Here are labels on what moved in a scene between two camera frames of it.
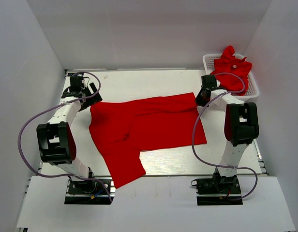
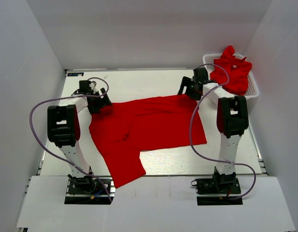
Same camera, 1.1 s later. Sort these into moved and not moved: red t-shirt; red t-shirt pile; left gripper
Moved: left gripper
Not moved: red t-shirt pile; red t-shirt
